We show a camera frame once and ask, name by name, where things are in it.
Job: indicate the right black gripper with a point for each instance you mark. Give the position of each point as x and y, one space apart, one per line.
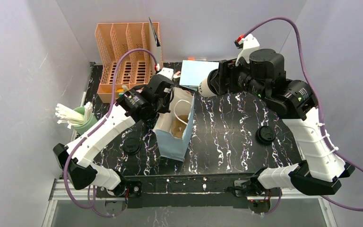
223 77

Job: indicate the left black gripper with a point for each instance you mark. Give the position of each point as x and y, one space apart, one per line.
164 95

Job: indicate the white paper coffee cup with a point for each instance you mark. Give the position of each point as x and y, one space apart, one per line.
204 89

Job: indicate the brown cardboard cup carrier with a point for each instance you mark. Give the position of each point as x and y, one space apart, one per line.
179 125

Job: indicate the light blue paper bag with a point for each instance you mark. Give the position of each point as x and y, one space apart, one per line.
169 146
194 72

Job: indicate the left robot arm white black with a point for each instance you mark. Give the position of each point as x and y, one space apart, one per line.
140 103

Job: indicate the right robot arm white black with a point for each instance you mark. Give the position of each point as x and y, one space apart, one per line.
262 75

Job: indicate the flat light blue paper bag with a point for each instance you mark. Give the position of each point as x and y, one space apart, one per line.
194 72

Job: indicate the green yellow small items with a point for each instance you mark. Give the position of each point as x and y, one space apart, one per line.
121 90

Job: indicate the grey folder in organizer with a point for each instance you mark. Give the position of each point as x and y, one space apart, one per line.
155 46

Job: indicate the black lid left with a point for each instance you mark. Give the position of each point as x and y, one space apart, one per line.
131 146

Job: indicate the black lid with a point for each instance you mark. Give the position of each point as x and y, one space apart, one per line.
131 146
265 135

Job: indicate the black lid right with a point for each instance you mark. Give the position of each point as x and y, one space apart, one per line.
265 135

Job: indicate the orange plastic file organizer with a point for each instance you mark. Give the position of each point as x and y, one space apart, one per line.
125 53

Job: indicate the green straw holder cup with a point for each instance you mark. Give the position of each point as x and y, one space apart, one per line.
87 124

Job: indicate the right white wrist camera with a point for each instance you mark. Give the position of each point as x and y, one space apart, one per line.
247 44

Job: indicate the black base rail bar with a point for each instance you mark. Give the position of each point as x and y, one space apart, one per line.
229 190

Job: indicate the aluminium frame rail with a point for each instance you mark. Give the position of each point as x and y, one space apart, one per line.
211 210

